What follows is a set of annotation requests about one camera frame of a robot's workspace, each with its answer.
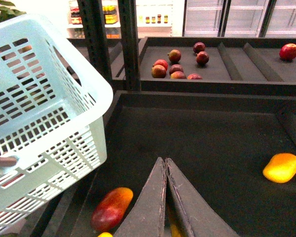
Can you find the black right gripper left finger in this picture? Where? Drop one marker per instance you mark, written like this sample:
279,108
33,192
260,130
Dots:
147,217

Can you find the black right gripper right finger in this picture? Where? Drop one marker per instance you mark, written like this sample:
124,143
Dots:
196,217

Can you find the light green plastic basket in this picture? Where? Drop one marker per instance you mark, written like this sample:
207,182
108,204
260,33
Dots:
52,102

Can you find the red mango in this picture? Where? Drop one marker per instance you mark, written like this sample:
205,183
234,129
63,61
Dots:
111,209

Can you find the red apple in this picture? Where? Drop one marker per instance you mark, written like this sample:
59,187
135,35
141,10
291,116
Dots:
288,52

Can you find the white shelf with jars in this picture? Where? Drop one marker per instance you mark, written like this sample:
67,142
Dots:
153,19

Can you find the glass door refrigerator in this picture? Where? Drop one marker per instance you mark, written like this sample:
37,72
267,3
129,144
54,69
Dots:
240,18

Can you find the green potted plant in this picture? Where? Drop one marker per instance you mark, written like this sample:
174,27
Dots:
8,10

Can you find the wooden display cabinet dark frame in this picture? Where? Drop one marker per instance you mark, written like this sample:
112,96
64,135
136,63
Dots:
221,131

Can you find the dark metal shelf post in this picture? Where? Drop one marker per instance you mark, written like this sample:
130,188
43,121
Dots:
113,50

